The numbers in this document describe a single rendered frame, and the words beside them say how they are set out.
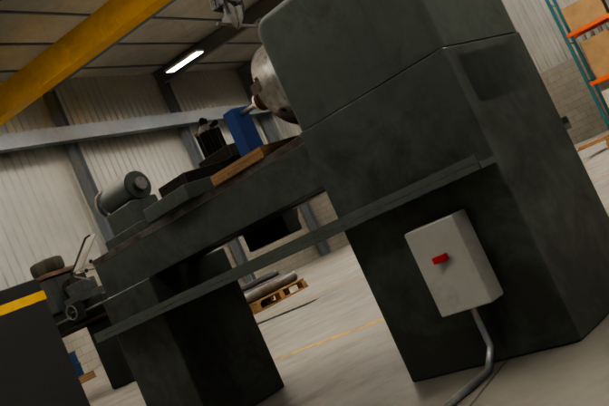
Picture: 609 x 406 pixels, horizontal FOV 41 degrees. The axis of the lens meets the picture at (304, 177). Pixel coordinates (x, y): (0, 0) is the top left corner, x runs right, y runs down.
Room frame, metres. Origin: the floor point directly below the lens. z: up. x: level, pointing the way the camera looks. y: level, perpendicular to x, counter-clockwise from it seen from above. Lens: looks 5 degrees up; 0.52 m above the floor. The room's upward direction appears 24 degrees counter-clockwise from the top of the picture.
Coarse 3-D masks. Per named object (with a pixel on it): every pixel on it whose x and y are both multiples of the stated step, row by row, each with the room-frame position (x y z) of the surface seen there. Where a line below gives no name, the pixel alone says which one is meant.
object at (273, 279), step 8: (272, 272) 12.08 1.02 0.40; (256, 280) 11.73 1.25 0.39; (264, 280) 11.84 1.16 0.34; (272, 280) 11.82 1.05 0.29; (280, 280) 11.60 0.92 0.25; (288, 280) 11.74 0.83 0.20; (248, 288) 11.52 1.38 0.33; (256, 288) 11.22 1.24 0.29; (264, 288) 11.27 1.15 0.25; (272, 288) 11.39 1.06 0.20; (248, 296) 10.96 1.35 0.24; (256, 296) 11.09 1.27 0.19
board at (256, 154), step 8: (296, 136) 2.89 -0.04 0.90; (272, 144) 2.79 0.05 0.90; (280, 144) 2.82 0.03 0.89; (256, 152) 2.76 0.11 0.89; (264, 152) 2.75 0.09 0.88; (240, 160) 2.83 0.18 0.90; (248, 160) 2.80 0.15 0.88; (256, 160) 2.78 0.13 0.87; (232, 168) 2.86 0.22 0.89; (240, 168) 2.84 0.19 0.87; (216, 176) 2.93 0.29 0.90; (224, 176) 2.90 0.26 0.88; (232, 176) 2.88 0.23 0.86; (216, 184) 2.94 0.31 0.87
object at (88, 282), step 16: (80, 256) 8.82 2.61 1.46; (32, 272) 8.84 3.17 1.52; (48, 272) 8.78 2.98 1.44; (64, 272) 8.90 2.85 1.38; (48, 288) 8.67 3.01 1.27; (64, 288) 8.72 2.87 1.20; (80, 288) 8.51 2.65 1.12; (96, 288) 8.63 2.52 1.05; (48, 304) 8.72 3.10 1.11; (64, 304) 8.74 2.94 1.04; (80, 304) 8.45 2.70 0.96; (96, 304) 8.36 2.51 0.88; (64, 320) 8.63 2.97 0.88; (80, 320) 8.51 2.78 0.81; (96, 320) 8.49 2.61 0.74; (64, 336) 9.26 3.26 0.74; (112, 336) 8.43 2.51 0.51; (112, 352) 8.48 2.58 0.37; (112, 368) 8.52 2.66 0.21; (128, 368) 8.42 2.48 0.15; (112, 384) 8.57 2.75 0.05
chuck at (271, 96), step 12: (264, 48) 2.71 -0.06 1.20; (252, 60) 2.74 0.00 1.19; (264, 60) 2.68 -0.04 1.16; (252, 72) 2.72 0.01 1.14; (264, 72) 2.68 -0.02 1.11; (264, 84) 2.69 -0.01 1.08; (264, 96) 2.70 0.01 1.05; (276, 96) 2.68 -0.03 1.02; (276, 108) 2.71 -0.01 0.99; (288, 108) 2.70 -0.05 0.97; (288, 120) 2.76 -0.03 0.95
